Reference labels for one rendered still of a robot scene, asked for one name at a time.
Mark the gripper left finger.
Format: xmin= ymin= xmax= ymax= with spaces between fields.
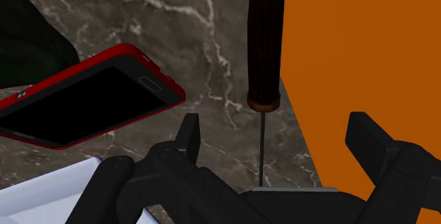
xmin=65 ymin=112 xmax=273 ymax=224

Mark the dark-handled screwdriver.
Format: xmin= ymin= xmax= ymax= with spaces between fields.
xmin=246 ymin=0 xmax=287 ymax=188

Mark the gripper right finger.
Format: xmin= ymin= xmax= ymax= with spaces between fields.
xmin=344 ymin=111 xmax=441 ymax=224

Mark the dark green rounded object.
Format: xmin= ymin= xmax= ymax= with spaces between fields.
xmin=0 ymin=0 xmax=81 ymax=89

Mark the red smartphone with black screen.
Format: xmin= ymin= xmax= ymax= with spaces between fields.
xmin=0 ymin=42 xmax=187 ymax=151

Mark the white flat box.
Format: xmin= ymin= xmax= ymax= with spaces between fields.
xmin=0 ymin=156 xmax=156 ymax=224

